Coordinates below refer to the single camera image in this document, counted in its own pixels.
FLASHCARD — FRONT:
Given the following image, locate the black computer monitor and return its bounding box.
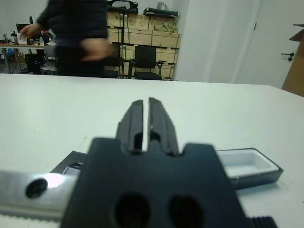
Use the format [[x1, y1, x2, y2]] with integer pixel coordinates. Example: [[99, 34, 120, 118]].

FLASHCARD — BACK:
[[15, 23, 31, 34]]

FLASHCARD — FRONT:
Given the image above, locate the person's bare hand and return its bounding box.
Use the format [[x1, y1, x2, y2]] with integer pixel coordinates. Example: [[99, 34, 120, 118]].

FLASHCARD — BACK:
[[20, 23, 42, 38], [80, 38, 109, 61]]

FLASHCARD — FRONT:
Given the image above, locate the person in black clothes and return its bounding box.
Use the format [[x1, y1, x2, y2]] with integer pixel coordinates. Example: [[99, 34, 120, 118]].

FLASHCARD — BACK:
[[37, 0, 110, 77]]

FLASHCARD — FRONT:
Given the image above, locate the black door handle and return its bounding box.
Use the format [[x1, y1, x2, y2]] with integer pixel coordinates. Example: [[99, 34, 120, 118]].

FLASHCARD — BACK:
[[281, 52, 295, 62]]

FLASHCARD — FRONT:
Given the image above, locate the black computer tower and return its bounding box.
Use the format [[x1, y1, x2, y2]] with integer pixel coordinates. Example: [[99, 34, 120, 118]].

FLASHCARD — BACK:
[[24, 53, 46, 73]]

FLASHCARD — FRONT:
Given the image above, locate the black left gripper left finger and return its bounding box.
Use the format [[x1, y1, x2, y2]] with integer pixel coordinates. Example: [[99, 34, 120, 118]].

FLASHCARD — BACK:
[[115, 99, 144, 155]]

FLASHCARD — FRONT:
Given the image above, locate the black bag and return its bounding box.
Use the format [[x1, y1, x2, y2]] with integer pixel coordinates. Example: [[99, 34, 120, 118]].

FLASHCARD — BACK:
[[106, 0, 139, 14]]

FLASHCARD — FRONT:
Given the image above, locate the white door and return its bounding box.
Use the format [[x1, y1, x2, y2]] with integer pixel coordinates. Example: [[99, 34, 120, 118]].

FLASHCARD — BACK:
[[237, 0, 304, 90]]

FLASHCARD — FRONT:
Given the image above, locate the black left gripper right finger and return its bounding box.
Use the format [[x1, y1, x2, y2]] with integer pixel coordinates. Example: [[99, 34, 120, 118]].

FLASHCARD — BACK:
[[147, 96, 181, 157]]

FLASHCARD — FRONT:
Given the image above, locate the grey plastic chair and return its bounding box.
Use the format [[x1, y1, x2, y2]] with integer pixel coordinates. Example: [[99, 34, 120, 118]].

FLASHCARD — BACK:
[[40, 45, 59, 76]]

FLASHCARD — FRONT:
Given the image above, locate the black mesh visitor chair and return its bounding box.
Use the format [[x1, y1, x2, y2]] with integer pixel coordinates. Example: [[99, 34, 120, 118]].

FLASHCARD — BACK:
[[130, 45, 167, 81], [104, 56, 124, 79]]

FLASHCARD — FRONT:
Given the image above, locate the wood top office desk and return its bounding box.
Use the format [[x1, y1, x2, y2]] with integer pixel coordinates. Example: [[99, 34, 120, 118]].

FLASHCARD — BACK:
[[0, 43, 46, 74]]

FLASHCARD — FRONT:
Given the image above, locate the flat black case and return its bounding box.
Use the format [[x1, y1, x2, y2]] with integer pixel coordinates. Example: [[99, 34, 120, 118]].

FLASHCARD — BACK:
[[143, 6, 179, 18]]

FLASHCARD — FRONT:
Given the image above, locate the black box base white insert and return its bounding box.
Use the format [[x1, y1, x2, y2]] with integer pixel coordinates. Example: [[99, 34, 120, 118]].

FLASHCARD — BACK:
[[217, 147, 285, 190]]

